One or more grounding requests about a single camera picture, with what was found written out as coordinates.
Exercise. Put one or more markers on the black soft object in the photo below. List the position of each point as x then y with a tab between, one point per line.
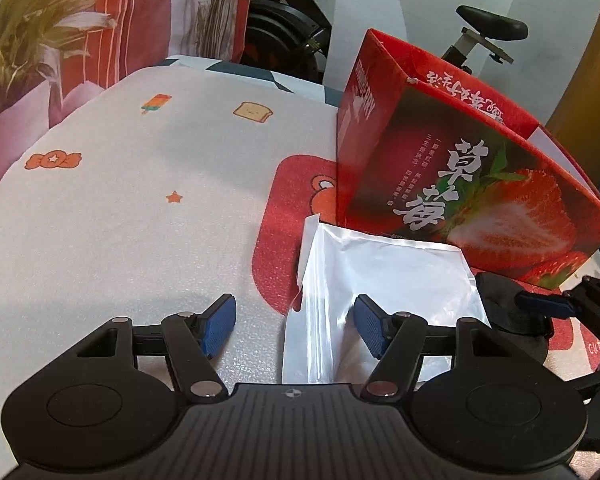
500	305

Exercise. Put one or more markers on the red strawberry print cardboard box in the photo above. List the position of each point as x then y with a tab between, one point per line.
380	160

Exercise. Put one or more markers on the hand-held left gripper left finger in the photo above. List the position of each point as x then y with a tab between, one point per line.
220	325

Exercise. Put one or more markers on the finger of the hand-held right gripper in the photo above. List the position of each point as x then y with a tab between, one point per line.
545	305

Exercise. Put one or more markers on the geometric patterned sheet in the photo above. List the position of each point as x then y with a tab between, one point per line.
300	87

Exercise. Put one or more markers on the red white printed curtain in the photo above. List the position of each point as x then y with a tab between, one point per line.
145	10

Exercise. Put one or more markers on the white glossy plastic pouch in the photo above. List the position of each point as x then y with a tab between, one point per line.
405	270

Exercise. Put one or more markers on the white board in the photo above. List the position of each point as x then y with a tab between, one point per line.
365	10

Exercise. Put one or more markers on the brown wooden door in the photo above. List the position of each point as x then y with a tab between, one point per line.
590	85

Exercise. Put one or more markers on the black exercise bike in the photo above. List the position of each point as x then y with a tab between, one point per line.
280	30

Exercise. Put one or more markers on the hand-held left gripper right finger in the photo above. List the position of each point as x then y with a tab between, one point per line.
371	325

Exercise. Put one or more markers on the broad-leaf variegated plant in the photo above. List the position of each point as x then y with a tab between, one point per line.
25	25

